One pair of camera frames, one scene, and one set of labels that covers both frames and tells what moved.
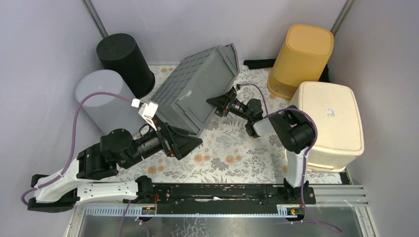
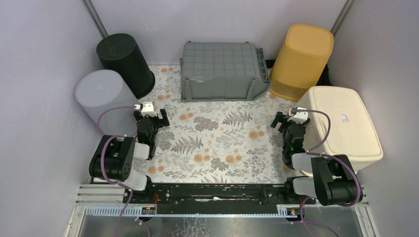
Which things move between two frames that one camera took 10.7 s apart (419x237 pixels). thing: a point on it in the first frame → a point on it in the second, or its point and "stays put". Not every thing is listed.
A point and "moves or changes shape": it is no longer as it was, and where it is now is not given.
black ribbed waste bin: (120, 53) stays put
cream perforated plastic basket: (334, 107) moves or changes shape
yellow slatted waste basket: (302, 58) stays put
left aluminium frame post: (95, 17) stays put
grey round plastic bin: (108, 112) stays put
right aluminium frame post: (340, 18) stays put
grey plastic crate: (181, 98) → (211, 71)
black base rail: (223, 198) stays put
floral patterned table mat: (230, 153) stays put
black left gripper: (165, 139) → (151, 119)
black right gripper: (224, 103) → (280, 117)
